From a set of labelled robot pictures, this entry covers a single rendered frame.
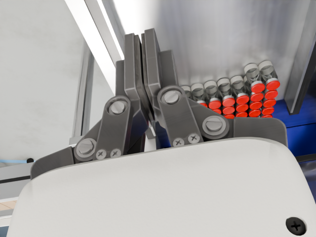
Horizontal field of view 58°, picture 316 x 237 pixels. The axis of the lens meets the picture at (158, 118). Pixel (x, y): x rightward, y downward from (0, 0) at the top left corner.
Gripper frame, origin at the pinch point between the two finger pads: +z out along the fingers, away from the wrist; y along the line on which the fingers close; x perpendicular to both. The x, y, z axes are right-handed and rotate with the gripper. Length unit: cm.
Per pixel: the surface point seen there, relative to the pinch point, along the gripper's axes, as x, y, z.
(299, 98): -34.3, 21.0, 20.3
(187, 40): -17.1, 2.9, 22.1
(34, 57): -82, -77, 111
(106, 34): -11.7, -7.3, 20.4
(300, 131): -48, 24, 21
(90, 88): -55, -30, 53
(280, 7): -15.0, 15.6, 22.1
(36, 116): -130, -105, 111
